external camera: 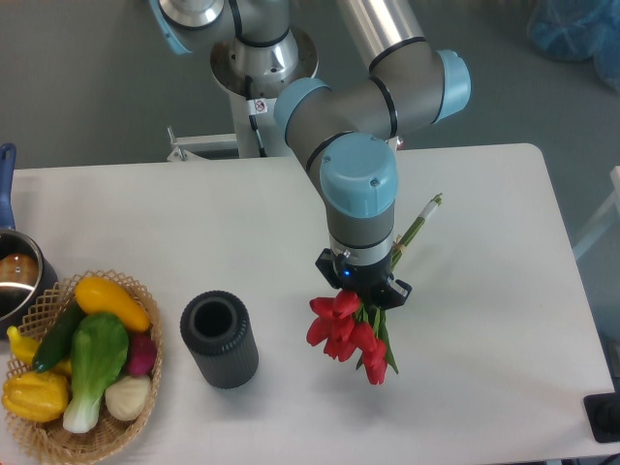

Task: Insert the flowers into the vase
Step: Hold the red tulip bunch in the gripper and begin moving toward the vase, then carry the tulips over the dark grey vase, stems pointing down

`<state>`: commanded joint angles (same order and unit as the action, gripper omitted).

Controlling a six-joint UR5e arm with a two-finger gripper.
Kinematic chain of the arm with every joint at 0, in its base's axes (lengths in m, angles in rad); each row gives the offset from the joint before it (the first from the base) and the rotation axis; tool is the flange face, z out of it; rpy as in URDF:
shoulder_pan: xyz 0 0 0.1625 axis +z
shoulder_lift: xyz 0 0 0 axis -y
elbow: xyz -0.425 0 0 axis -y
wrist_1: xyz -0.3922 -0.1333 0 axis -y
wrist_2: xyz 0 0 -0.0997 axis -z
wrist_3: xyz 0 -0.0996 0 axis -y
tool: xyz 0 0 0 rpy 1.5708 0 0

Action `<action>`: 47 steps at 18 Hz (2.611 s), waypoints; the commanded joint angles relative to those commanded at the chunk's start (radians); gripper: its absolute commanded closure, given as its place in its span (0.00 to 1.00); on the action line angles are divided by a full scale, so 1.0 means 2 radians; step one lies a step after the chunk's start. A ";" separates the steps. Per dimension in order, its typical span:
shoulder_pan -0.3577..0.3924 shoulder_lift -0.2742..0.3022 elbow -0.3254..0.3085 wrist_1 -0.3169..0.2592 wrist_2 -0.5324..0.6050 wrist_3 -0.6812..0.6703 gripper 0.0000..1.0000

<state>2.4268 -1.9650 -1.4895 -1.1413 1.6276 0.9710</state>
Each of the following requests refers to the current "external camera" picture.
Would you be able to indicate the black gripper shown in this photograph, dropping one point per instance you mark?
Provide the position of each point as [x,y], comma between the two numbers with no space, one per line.
[371,282]

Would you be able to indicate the red tulip bouquet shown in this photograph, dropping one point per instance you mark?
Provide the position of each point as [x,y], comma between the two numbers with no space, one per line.
[345,324]

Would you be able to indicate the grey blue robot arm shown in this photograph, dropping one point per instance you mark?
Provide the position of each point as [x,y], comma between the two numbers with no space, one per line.
[342,139]

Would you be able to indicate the dark grey ribbed vase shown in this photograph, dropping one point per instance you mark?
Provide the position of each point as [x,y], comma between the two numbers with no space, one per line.
[216,328]

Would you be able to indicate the white garlic bulb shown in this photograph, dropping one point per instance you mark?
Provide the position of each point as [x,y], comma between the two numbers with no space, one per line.
[126,398]

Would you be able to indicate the yellow squash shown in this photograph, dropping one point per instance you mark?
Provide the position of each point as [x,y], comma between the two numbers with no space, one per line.
[96,294]

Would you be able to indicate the green bok choy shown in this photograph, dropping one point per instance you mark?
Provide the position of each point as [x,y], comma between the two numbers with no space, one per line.
[99,351]

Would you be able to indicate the black device at table edge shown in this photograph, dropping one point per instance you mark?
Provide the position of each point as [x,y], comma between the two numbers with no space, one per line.
[603,415]

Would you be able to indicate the woven wicker basket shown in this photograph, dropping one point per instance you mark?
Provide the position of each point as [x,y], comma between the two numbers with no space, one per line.
[50,443]

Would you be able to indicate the dark green cucumber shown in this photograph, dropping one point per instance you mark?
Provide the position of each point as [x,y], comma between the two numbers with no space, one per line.
[57,343]

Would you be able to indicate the blue plastic bag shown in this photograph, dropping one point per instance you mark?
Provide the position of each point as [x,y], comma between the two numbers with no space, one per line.
[577,31]

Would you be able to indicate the yellow bell pepper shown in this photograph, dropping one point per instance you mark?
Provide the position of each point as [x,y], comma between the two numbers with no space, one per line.
[39,397]

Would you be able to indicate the small yellow gourd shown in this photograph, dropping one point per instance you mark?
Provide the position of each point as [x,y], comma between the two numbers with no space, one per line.
[24,349]

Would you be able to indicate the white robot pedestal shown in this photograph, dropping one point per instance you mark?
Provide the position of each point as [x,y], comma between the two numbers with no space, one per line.
[253,78]

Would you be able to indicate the white frame at right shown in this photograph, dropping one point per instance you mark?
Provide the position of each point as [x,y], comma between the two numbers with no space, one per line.
[600,221]

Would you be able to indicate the blue handled saucepan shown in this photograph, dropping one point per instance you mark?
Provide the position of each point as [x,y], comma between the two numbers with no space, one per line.
[25,272]

